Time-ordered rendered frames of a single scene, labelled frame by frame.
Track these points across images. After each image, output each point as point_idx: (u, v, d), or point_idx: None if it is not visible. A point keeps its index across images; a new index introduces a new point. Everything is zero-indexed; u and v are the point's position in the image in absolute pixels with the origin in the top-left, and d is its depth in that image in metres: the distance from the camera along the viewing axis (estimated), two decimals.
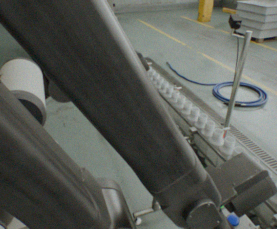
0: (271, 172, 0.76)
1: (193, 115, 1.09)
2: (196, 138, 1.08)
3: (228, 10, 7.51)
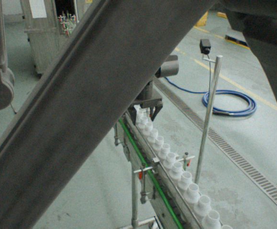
0: (219, 214, 0.77)
1: (158, 144, 1.09)
2: (160, 168, 1.09)
3: (223, 15, 7.52)
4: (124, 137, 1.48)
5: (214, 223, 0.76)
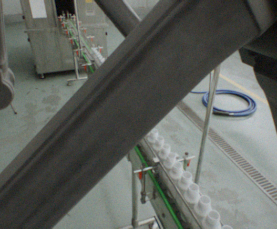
0: (219, 214, 0.77)
1: (158, 144, 1.09)
2: (160, 168, 1.09)
3: None
4: None
5: (214, 223, 0.76)
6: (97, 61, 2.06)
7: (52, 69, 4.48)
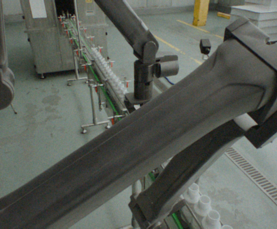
0: (219, 214, 0.77)
1: None
2: (160, 168, 1.09)
3: (223, 15, 7.52)
4: None
5: (214, 223, 0.76)
6: (97, 61, 2.06)
7: (52, 69, 4.48)
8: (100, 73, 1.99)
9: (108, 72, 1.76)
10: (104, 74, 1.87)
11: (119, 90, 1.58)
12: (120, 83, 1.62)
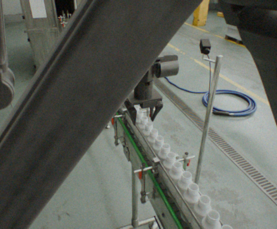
0: (219, 214, 0.77)
1: (158, 144, 1.09)
2: (160, 168, 1.09)
3: None
4: (124, 137, 1.48)
5: (214, 223, 0.76)
6: None
7: None
8: None
9: None
10: None
11: None
12: None
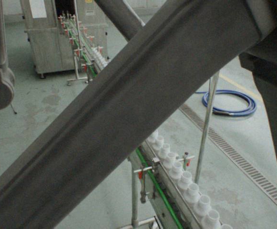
0: (218, 213, 0.77)
1: (158, 144, 1.09)
2: (160, 168, 1.09)
3: None
4: None
5: (213, 223, 0.76)
6: (97, 61, 2.06)
7: (52, 69, 4.48)
8: None
9: None
10: None
11: None
12: None
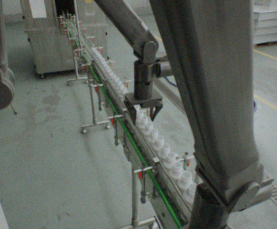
0: None
1: (158, 144, 1.10)
2: (160, 168, 1.09)
3: None
4: (124, 137, 1.48)
5: None
6: (97, 61, 2.06)
7: (52, 69, 4.48)
8: (100, 73, 2.00)
9: (108, 72, 1.76)
10: (104, 74, 1.87)
11: (119, 90, 1.58)
12: (120, 83, 1.62)
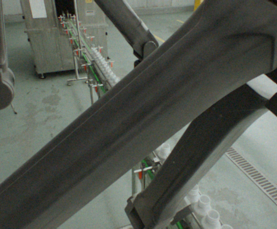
0: (219, 213, 0.77)
1: None
2: (160, 168, 1.09)
3: None
4: None
5: (213, 223, 0.76)
6: (97, 61, 2.06)
7: (52, 69, 4.48)
8: (100, 73, 2.00)
9: (108, 72, 1.76)
10: (104, 74, 1.87)
11: None
12: None
